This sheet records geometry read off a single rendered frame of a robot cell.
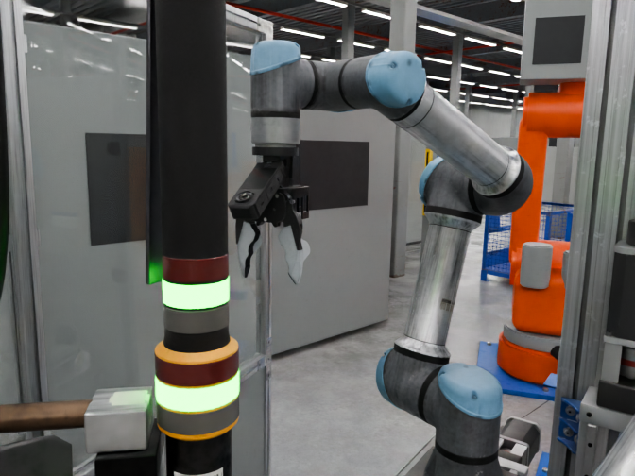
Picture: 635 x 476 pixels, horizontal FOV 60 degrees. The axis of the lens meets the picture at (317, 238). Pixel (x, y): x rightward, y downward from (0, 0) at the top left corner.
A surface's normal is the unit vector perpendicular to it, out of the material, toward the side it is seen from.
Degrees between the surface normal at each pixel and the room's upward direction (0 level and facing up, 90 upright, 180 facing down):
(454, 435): 90
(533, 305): 90
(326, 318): 90
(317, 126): 90
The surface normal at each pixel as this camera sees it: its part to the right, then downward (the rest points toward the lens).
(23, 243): 0.91, 0.08
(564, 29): -0.33, 0.15
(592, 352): -0.57, 0.13
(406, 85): 0.60, 0.14
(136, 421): 0.17, 0.17
